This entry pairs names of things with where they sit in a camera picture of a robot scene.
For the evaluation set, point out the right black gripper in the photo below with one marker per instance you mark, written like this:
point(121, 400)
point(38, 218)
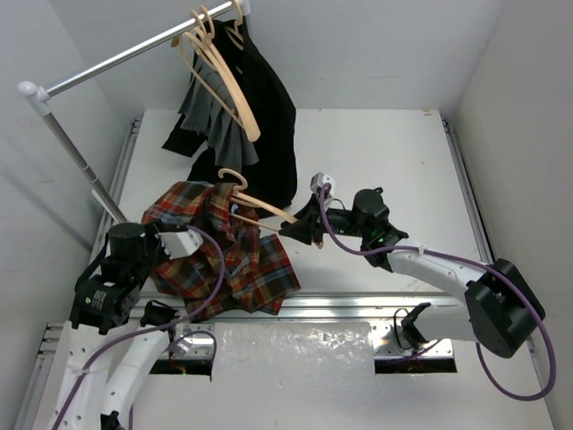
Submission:
point(307, 224)

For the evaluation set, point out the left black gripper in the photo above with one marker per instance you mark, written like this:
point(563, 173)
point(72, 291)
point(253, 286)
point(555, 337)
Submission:
point(151, 228)

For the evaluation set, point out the beige hanger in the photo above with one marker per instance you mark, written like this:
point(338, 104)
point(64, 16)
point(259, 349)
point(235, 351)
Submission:
point(241, 198)
point(202, 43)
point(187, 53)
point(234, 30)

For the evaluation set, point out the plaid flannel shirt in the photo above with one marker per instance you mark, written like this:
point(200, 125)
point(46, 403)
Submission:
point(236, 268)

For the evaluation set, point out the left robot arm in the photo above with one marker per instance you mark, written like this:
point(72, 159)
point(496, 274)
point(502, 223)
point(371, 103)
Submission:
point(105, 366)

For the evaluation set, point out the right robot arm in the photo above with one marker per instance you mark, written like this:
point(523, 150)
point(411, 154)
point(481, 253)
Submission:
point(388, 248)

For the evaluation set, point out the beige hanger under black garment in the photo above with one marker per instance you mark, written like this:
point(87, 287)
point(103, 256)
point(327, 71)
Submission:
point(234, 30)

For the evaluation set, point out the metal rack upright pole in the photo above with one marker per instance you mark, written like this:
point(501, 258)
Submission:
point(103, 196)

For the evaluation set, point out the grey pleated skirt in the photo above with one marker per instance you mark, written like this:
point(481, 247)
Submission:
point(202, 114)

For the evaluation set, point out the black hanging garment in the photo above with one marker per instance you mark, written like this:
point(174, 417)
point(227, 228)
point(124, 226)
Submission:
point(274, 178)

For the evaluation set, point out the white front cover board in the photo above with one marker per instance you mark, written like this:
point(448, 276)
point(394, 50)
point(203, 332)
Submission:
point(322, 376)

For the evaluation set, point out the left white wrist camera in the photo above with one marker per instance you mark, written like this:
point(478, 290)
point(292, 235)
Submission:
point(180, 244)

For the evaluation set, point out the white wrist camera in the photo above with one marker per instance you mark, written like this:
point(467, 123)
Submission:
point(319, 180)
point(180, 244)

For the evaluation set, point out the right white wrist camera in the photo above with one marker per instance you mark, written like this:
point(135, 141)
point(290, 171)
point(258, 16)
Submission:
point(319, 180)

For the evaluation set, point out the aluminium mounting rail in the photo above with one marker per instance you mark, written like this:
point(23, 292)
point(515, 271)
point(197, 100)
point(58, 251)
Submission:
point(398, 321)

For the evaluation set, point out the metal clothes rack rail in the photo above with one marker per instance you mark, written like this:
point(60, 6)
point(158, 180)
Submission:
point(38, 96)

